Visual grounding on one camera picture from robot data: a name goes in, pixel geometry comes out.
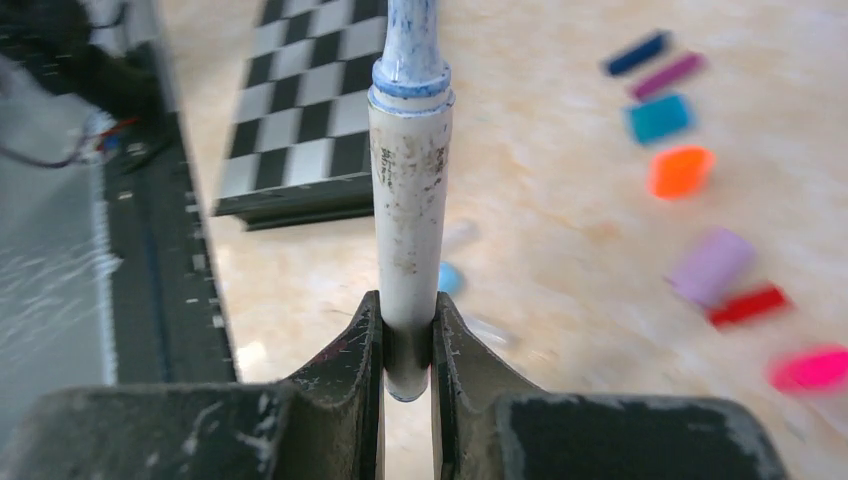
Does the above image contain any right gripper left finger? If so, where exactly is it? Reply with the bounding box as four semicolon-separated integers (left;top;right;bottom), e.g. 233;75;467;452
1;292;385;479

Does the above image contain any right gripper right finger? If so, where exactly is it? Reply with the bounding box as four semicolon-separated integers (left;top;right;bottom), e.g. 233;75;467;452
432;294;788;480

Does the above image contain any clear blue pen cap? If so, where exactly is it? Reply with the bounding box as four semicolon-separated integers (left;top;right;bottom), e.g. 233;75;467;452
463;315;520;349

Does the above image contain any light blue highlighter cap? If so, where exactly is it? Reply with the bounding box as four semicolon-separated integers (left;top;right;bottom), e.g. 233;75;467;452
438;261;465;295

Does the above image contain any black white chessboard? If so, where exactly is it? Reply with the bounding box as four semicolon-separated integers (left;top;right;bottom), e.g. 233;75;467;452
214;0;387;230

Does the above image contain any red marker cap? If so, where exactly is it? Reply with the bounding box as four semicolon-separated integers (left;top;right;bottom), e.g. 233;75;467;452
706;283;792;328

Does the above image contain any pale purple highlighter cap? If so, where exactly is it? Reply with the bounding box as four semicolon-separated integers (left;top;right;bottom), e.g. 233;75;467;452
666;228;756;308

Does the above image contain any orange highlighter cap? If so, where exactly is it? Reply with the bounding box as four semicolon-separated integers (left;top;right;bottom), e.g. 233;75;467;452
647;145;715;200

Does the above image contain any white marker blue band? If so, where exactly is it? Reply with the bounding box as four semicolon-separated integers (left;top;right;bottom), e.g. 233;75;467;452
368;1;456;402

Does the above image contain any pink highlighter cap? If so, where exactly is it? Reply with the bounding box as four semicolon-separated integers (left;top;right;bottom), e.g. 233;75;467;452
767;346;847;394

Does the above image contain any magenta marker cap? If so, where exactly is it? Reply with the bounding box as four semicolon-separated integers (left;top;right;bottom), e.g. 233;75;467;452
630;52;706;101

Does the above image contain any blue marker cap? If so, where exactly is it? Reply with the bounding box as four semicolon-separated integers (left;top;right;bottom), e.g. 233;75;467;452
601;30;672;77

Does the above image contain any clear gel pen cap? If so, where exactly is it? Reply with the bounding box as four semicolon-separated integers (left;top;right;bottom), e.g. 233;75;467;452
441;219;479;256

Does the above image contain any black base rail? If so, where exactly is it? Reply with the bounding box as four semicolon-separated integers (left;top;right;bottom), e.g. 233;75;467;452
92;39;240;387

